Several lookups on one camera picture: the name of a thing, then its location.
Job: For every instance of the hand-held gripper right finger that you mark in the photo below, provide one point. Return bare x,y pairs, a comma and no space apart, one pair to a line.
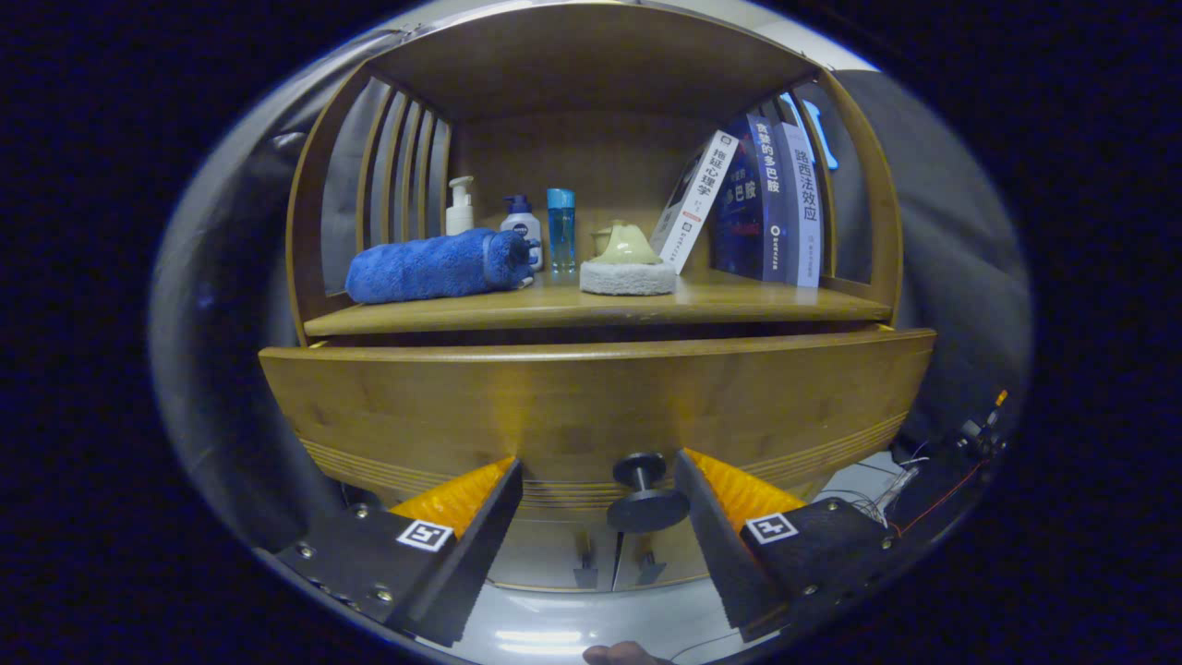
716,545

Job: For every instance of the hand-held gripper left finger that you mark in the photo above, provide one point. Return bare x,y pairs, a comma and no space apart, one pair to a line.
471,563

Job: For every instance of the wooden drawer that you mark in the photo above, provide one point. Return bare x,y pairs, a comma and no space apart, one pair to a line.
554,397

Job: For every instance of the wooden cabinet door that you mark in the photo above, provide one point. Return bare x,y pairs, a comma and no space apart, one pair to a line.
674,559
545,554

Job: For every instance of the wooden cabinet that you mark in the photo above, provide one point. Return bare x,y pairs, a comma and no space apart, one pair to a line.
600,55

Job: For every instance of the black box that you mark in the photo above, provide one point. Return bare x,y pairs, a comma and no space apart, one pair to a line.
942,480

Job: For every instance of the orange-tipped black tool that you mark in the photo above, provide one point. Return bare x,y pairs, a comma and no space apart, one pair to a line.
988,420

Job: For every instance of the blue rolled towel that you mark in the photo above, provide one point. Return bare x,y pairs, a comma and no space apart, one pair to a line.
416,268

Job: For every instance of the cream lidded cup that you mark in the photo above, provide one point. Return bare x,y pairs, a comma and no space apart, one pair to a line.
601,238

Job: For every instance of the white book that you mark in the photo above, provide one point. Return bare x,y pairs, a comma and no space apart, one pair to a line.
697,212

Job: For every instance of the dark blue book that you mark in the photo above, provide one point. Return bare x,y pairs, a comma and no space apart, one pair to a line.
743,203

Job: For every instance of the white bottle with blue cap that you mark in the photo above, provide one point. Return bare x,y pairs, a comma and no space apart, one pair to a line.
522,223

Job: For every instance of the clear blue bottle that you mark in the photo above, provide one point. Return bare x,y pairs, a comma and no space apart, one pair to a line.
560,231

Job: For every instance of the white pump bottle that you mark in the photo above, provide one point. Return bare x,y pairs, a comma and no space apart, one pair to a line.
459,217

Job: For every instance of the light purple book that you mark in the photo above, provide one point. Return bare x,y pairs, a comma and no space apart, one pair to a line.
802,203

